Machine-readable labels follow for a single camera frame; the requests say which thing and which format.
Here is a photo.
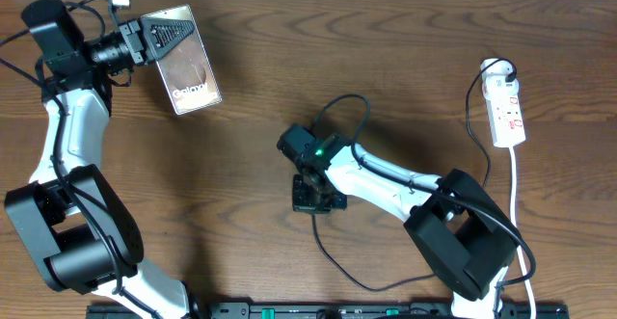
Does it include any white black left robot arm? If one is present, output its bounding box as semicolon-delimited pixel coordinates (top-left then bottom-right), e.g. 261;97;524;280
4;0;200;318

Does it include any white power strip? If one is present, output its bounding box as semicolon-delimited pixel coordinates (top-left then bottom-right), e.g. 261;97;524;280
482;75;526;148

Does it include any white usb charger adapter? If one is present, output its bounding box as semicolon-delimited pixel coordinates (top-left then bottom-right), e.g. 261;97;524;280
480;58;520;99

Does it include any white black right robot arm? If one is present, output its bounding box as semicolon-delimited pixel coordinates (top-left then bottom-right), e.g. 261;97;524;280
277;124;522;318

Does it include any Galaxy smartphone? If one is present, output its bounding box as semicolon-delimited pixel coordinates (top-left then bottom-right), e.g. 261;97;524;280
140;5;223;115

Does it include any black charging cable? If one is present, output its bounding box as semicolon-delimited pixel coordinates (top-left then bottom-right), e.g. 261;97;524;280
310;57;519;293

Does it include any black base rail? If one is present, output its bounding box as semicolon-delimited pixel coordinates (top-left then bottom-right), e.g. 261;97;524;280
85;302;570;319

